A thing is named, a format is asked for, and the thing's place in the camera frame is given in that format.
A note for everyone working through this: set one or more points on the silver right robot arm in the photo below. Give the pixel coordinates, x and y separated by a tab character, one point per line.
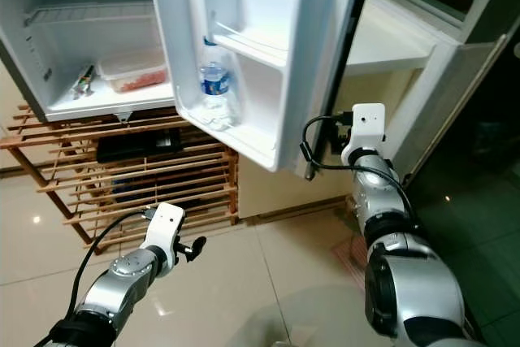
414	290

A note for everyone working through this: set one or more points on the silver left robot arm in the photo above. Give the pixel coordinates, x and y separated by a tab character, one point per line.
122	278

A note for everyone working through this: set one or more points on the stainless steel fridge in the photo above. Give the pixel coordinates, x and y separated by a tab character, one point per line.
65	46

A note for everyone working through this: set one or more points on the white fridge shelf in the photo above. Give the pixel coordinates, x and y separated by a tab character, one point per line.
89	16

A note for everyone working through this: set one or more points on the pink floor mat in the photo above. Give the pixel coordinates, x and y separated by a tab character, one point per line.
349	253

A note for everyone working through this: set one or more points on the flat black box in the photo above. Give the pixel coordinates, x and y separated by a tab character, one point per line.
138	146

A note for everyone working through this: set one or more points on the white framed glass door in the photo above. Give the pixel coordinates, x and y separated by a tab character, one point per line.
447	79

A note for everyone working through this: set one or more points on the clear water bottle blue label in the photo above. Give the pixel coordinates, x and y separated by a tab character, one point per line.
215	87

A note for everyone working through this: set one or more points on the wooden slatted rack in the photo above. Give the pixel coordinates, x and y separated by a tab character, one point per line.
65	132

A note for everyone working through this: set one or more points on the clear plastic food container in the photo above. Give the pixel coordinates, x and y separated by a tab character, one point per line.
134	77

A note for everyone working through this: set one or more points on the small green food packet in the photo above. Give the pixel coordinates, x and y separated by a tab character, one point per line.
85	84

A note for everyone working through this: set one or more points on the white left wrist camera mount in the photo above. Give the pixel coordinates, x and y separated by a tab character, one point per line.
166	225

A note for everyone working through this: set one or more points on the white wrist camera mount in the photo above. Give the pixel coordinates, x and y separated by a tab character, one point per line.
367	123
166	225

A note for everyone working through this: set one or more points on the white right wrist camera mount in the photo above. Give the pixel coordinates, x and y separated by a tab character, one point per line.
367	123

